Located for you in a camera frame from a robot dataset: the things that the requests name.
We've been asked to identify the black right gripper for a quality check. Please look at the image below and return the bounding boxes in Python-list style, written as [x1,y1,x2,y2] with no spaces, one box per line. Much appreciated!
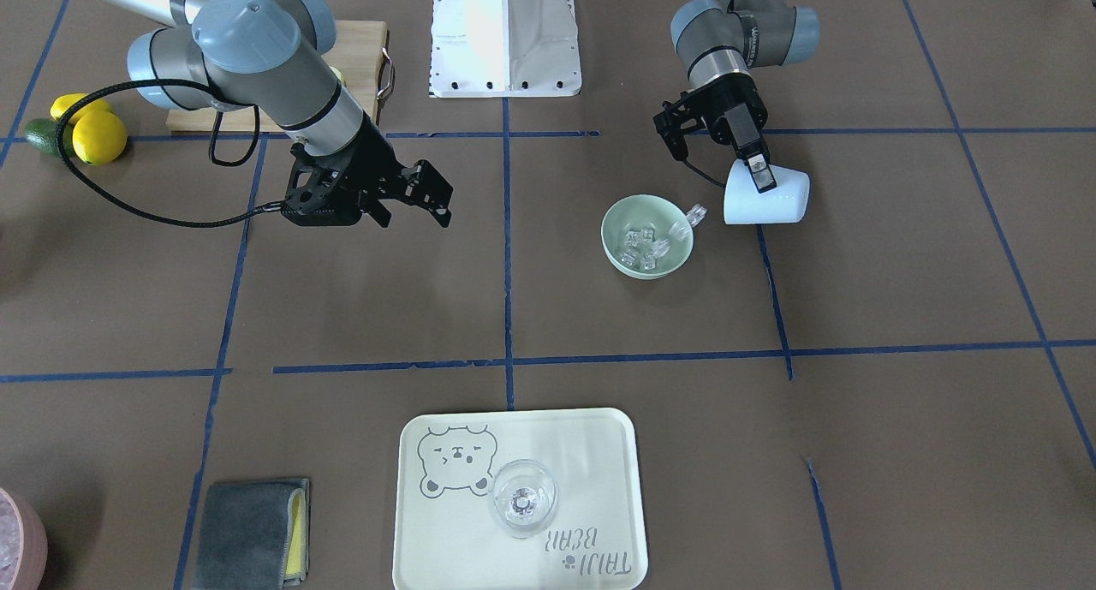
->
[279,115,453,229]

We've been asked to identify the yellow lemon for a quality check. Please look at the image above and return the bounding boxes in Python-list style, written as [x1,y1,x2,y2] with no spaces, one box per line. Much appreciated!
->
[72,110,129,164]
[49,93,112,124]

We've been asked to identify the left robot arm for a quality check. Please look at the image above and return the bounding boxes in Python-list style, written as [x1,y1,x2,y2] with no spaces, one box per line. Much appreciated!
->
[653,0,819,194]

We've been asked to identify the lemon half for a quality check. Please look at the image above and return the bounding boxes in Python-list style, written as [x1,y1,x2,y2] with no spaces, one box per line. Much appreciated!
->
[328,66,346,86]

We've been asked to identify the grey folded cloth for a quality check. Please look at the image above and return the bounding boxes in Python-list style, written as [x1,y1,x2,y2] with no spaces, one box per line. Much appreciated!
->
[191,477,312,589]

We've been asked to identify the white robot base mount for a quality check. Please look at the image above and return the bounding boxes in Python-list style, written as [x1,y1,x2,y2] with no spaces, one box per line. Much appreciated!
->
[429,0,583,98]

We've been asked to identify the pink bowl of ice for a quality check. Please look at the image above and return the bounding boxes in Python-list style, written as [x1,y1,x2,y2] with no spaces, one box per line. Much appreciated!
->
[1,488,48,589]

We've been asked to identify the light blue cup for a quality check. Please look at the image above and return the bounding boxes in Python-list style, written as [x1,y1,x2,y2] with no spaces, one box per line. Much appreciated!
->
[723,160,810,224]

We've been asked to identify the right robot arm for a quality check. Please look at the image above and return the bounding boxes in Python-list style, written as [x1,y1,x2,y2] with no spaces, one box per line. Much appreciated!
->
[59,0,453,227]

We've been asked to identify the cream bear tray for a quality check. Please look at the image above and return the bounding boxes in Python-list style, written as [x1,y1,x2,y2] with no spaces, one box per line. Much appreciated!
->
[392,408,649,589]

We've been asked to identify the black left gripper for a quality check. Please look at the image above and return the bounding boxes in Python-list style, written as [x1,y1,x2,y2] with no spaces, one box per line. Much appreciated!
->
[653,73,777,194]

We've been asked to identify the wooden cutting board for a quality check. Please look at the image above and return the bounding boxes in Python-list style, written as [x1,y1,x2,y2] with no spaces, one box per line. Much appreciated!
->
[167,20,393,134]

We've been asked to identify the clear wine glass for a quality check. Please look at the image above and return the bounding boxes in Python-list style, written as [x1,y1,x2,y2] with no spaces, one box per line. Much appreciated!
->
[489,458,559,538]

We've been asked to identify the mint green bowl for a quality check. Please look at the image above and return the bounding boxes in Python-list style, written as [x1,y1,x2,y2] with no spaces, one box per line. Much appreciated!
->
[600,194,695,281]

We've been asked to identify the ice cubes in bowl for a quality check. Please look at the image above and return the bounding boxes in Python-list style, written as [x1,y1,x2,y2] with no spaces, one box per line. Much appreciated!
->
[618,203,708,272]

